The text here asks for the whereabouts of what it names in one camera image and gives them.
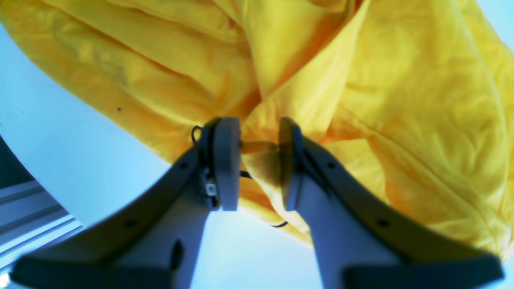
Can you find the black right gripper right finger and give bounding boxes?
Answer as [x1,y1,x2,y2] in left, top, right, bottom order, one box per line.
[279,117,504,289]

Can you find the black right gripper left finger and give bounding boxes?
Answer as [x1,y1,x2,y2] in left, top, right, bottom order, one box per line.
[10,117,241,289]

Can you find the orange t-shirt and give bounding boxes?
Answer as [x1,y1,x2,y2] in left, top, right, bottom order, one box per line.
[1,0,513,261]

